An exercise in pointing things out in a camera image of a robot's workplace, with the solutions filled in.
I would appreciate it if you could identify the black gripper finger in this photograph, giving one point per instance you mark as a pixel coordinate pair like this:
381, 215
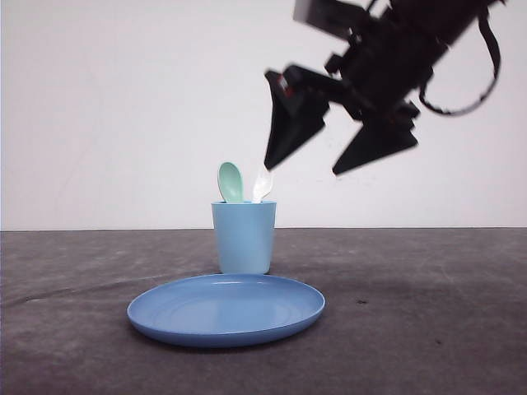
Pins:
377, 139
297, 115

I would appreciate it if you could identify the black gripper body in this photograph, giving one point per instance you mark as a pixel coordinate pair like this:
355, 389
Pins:
393, 54

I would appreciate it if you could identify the white plastic fork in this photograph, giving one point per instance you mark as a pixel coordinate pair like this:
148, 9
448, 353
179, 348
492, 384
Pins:
263, 185

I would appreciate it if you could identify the mint green plastic spoon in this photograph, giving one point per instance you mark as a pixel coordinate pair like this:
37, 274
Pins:
230, 183

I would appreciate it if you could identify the light blue plastic cup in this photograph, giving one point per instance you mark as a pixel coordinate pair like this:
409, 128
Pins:
245, 234

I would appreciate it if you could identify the blue plastic plate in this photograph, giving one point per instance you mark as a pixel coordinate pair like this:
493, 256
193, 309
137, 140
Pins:
226, 310

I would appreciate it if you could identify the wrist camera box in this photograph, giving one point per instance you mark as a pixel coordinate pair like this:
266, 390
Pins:
336, 18

